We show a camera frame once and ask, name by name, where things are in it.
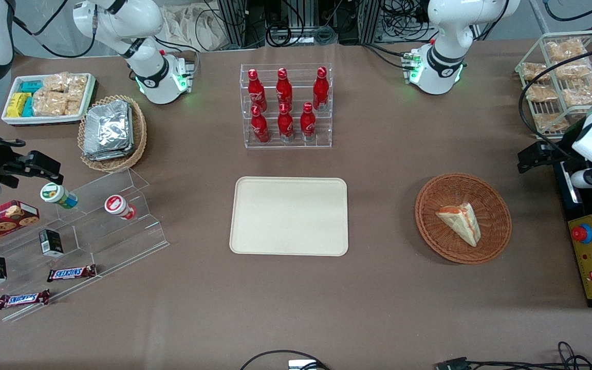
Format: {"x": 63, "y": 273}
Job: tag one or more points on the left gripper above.
{"x": 554, "y": 155}

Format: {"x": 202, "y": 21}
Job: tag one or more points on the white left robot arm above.
{"x": 447, "y": 31}

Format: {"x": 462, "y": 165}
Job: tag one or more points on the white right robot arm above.
{"x": 121, "y": 20}

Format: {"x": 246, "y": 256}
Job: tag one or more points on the white rectangular snack tray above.
{"x": 13, "y": 121}

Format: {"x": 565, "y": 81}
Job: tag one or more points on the triangular wrapped sandwich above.
{"x": 459, "y": 221}

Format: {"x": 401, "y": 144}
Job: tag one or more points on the light tan wicker basket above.
{"x": 139, "y": 139}

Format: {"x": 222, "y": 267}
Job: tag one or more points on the brown wicker basket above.
{"x": 440, "y": 236}

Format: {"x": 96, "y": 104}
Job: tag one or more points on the beige plastic tray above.
{"x": 288, "y": 216}

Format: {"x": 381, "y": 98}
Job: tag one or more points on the clear rice cracker bag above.
{"x": 541, "y": 93}
{"x": 566, "y": 50}
{"x": 573, "y": 69}
{"x": 549, "y": 122}
{"x": 77, "y": 87}
{"x": 535, "y": 72}
{"x": 49, "y": 104}
{"x": 55, "y": 82}
{"x": 584, "y": 92}

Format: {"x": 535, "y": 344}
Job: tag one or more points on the green lid yogurt cup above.
{"x": 57, "y": 195}

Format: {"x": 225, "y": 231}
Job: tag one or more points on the teal snack packet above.
{"x": 31, "y": 87}
{"x": 28, "y": 107}

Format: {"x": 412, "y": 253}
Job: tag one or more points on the yellow snack packet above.
{"x": 17, "y": 105}

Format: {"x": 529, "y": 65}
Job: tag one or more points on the red emergency stop button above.
{"x": 581, "y": 234}

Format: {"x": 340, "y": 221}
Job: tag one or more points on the silver foil pouch stack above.
{"x": 107, "y": 131}

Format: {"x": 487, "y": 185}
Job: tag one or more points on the red lid yogurt cup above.
{"x": 117, "y": 205}

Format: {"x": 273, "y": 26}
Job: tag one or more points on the clear acrylic stepped shelf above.
{"x": 111, "y": 241}

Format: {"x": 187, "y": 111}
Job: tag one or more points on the brown Snickers bar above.
{"x": 22, "y": 299}
{"x": 71, "y": 273}

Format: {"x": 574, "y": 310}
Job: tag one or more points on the white cloth bag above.
{"x": 193, "y": 25}

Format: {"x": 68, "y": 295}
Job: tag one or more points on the red cola bottle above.
{"x": 260, "y": 127}
{"x": 257, "y": 92}
{"x": 284, "y": 88}
{"x": 285, "y": 126}
{"x": 320, "y": 90}
{"x": 308, "y": 123}

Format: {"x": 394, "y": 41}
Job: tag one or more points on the clear acrylic bottle rack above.
{"x": 285, "y": 144}

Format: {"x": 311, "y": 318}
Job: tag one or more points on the aluminium frame rack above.
{"x": 234, "y": 23}

